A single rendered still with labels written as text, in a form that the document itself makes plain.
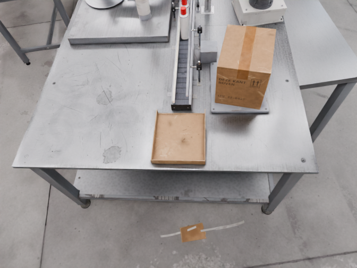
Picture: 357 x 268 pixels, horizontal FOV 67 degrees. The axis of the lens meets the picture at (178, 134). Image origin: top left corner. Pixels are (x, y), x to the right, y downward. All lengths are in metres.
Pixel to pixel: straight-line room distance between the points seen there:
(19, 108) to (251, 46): 2.36
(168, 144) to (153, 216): 0.87
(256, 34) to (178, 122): 0.58
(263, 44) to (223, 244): 1.34
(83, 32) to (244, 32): 1.08
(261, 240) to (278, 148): 0.88
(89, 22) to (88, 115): 0.76
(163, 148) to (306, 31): 1.20
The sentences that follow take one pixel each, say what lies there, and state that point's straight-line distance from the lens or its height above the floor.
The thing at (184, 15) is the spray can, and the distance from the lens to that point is 1.69.
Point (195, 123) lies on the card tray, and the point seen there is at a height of 0.83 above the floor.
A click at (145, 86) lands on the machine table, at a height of 0.83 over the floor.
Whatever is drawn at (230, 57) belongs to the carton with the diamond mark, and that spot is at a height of 1.12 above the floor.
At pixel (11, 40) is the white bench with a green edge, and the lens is 3.29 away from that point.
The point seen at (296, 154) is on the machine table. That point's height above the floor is 0.83.
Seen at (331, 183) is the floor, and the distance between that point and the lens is 2.38.
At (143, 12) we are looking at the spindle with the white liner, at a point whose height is 0.94.
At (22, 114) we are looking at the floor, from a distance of 3.02.
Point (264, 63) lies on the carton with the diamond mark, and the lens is 1.31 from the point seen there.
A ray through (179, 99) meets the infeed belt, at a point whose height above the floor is 0.88.
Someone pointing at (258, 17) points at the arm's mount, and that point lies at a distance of 1.96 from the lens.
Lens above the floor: 2.02
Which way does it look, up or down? 59 degrees down
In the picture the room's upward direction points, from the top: 8 degrees counter-clockwise
